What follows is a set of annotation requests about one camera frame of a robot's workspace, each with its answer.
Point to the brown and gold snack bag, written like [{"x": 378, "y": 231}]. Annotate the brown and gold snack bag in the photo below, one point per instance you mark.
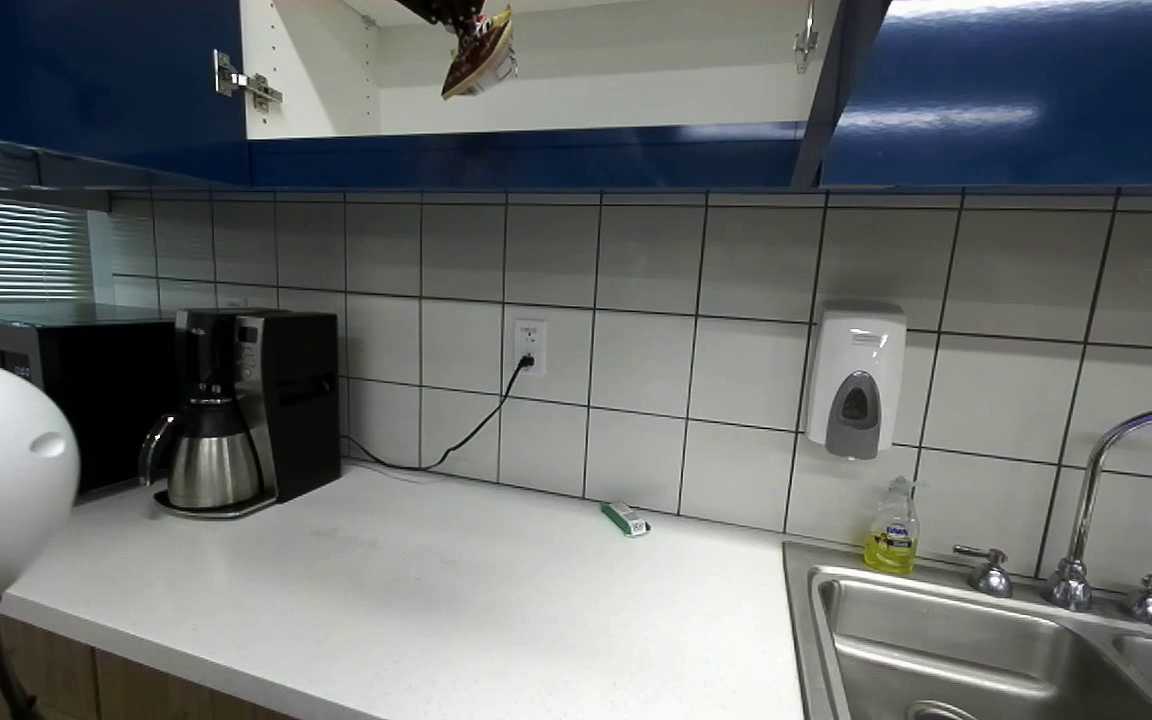
[{"x": 480, "y": 62}]

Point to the open white cabinet interior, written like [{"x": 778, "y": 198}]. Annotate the open white cabinet interior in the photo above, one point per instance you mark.
[{"x": 628, "y": 80}]

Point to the metal cabinet hinge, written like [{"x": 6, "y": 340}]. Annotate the metal cabinet hinge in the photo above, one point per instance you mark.
[{"x": 233, "y": 78}]

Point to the blue cabinet with hinge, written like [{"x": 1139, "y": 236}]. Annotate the blue cabinet with hinge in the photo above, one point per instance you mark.
[{"x": 80, "y": 80}]

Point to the open blue cabinet door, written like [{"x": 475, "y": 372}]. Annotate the open blue cabinet door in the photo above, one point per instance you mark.
[{"x": 839, "y": 92}]

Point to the closed blue cabinet door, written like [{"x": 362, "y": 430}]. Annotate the closed blue cabinet door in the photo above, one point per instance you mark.
[{"x": 1043, "y": 123}]

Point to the wooden lower cabinet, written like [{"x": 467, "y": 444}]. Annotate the wooden lower cabinet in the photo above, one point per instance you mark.
[{"x": 109, "y": 683}]

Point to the black coffee maker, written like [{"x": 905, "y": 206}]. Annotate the black coffee maker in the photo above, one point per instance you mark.
[{"x": 291, "y": 400}]

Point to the white window blind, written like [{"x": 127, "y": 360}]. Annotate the white window blind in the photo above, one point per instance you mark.
[{"x": 18, "y": 255}]

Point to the steel coffee carafe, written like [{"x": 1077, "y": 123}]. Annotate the steel coffee carafe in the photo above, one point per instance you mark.
[{"x": 209, "y": 461}]

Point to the small green pack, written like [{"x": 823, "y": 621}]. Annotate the small green pack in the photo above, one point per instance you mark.
[{"x": 627, "y": 521}]

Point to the yellow dish soap bottle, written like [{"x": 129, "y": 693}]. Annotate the yellow dish soap bottle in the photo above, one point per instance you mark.
[{"x": 889, "y": 543}]

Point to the chrome gooseneck faucet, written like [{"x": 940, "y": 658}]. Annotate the chrome gooseneck faucet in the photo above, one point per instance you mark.
[{"x": 1095, "y": 494}]

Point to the stainless steel sink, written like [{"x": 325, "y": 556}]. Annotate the stainless steel sink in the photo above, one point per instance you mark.
[{"x": 977, "y": 653}]

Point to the white wall outlet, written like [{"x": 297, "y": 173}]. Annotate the white wall outlet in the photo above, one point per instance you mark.
[{"x": 524, "y": 346}]

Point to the white wall soap dispenser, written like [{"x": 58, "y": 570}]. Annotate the white wall soap dispenser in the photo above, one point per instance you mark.
[{"x": 858, "y": 384}]

